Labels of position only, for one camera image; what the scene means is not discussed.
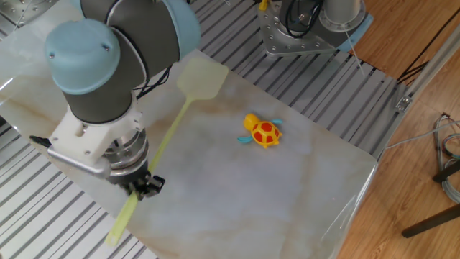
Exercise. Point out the silver perforated metal plate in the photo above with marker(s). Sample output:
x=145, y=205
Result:
x=32, y=9

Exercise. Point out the yellow plug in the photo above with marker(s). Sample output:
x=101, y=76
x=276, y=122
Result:
x=263, y=4

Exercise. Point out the yellow red turtle toy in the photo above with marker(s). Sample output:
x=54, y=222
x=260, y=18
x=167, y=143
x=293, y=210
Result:
x=266, y=133

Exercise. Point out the black floor bar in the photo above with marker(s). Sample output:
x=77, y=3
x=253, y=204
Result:
x=447, y=172
x=431, y=221

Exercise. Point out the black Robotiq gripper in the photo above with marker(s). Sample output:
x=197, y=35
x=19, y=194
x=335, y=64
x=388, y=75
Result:
x=133, y=176

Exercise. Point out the aluminium frame post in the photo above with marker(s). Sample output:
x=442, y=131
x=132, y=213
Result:
x=431, y=68

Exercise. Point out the glossy marble pattern mat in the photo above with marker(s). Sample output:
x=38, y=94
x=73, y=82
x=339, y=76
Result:
x=233, y=198

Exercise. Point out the pale green plastic flyswatter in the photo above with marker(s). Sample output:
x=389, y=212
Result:
x=203, y=77

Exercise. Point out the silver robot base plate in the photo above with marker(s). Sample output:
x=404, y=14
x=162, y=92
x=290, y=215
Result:
x=287, y=45

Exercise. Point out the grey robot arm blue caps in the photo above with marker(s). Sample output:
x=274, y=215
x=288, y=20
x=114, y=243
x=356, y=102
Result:
x=108, y=54

